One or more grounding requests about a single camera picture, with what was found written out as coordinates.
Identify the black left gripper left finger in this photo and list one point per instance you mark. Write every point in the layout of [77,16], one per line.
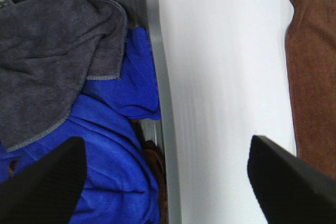
[49,190]

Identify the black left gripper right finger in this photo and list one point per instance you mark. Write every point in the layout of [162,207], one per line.
[288,189]

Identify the blue towel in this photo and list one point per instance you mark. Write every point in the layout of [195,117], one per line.
[104,110]

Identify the grey towel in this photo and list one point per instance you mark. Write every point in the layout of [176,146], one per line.
[49,49]

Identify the grey perforated plastic basket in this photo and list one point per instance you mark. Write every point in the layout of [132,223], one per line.
[145,13]

